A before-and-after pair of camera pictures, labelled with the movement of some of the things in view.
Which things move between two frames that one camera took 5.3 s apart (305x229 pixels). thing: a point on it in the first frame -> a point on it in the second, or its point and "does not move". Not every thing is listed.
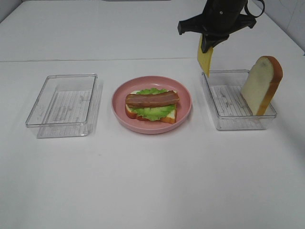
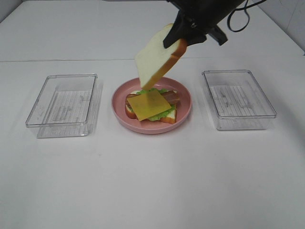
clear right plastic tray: [223, 88] does not move
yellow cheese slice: [205, 58] -> [147, 105]
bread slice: [260, 86] -> [154, 59]
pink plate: [183, 108] does not move
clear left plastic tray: [67, 107] does not move
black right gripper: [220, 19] -> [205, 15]
